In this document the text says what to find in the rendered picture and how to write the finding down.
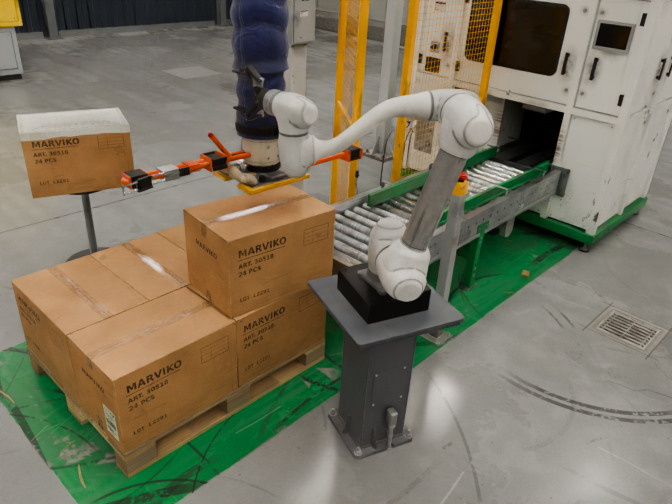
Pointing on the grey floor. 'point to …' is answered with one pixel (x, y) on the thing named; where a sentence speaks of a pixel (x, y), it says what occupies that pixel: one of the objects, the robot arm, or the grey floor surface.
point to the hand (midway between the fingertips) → (237, 89)
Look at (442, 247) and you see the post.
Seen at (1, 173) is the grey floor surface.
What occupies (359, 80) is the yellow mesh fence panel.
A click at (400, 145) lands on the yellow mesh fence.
